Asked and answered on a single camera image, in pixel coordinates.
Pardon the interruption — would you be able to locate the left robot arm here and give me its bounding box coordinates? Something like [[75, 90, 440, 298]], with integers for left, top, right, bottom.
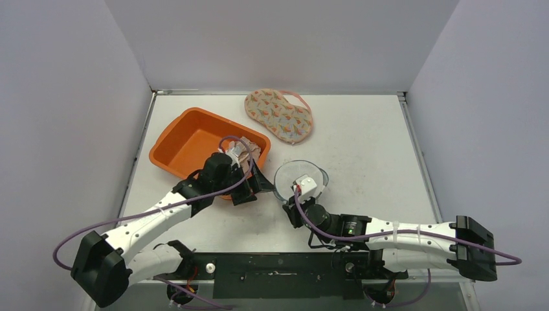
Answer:
[[71, 152, 275, 308]]

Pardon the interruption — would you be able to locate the floral padded bra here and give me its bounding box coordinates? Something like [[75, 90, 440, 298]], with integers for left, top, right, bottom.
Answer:
[[244, 89, 313, 144]]

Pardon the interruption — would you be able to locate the beige crumpled garment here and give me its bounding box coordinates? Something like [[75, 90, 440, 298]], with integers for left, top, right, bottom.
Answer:
[[237, 137, 262, 172]]

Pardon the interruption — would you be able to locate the orange plastic tub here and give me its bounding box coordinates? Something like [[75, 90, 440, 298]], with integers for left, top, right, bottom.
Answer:
[[149, 107, 271, 179]]

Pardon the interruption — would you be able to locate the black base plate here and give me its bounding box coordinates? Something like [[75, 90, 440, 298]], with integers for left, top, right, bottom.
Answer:
[[166, 251, 409, 300]]

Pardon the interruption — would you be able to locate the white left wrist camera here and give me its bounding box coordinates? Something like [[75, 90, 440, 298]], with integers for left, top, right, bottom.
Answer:
[[225, 141, 249, 161]]

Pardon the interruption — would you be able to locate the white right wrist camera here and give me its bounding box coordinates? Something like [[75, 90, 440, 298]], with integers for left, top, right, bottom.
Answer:
[[292, 174, 318, 200]]

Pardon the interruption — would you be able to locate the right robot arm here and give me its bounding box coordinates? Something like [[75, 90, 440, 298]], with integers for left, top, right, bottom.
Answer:
[[282, 198, 497, 282]]

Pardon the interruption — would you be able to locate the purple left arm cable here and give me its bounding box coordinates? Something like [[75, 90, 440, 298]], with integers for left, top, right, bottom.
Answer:
[[52, 135, 254, 272]]

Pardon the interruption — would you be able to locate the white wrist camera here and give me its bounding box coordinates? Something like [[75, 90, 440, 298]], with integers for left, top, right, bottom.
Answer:
[[292, 174, 318, 200], [225, 141, 249, 161]]

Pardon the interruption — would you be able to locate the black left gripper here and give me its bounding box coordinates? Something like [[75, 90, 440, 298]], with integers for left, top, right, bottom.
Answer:
[[213, 159, 275, 205]]

